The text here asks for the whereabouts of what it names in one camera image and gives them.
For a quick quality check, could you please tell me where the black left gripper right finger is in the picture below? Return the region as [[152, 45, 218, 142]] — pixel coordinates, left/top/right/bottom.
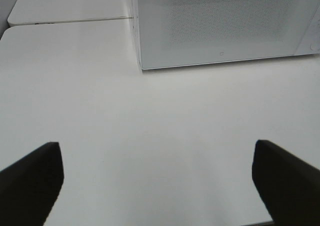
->
[[251, 140, 320, 226]]

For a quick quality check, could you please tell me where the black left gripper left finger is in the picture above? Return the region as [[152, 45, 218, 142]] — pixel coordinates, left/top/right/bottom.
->
[[0, 142, 64, 226]]

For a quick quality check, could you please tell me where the white adjacent table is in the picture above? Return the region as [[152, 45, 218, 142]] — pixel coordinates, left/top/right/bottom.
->
[[7, 0, 132, 27]]

